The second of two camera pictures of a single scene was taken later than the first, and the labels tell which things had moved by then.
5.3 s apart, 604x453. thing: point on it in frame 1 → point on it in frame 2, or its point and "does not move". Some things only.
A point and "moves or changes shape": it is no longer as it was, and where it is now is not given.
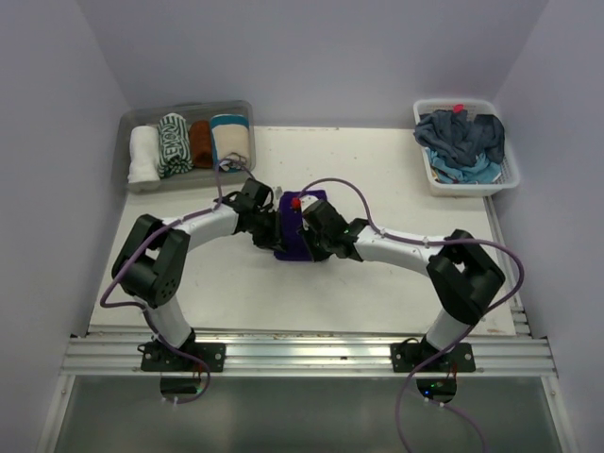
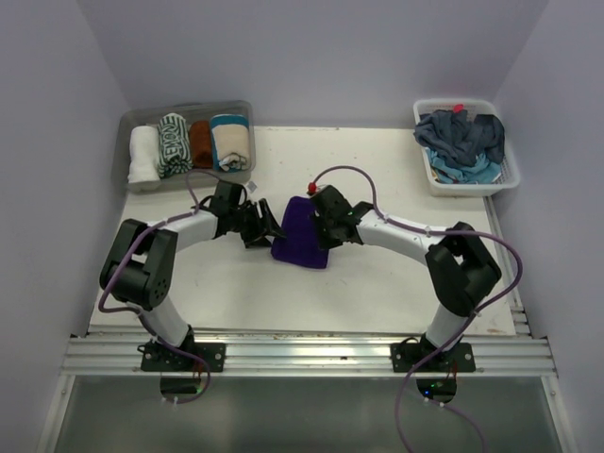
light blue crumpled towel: [482, 172] does not move
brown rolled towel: [200, 138] does not move
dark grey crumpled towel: [461, 139] does not move
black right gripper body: [319, 245] → [327, 238]
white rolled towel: [144, 160] does not move
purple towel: [292, 244] moves or changes shape
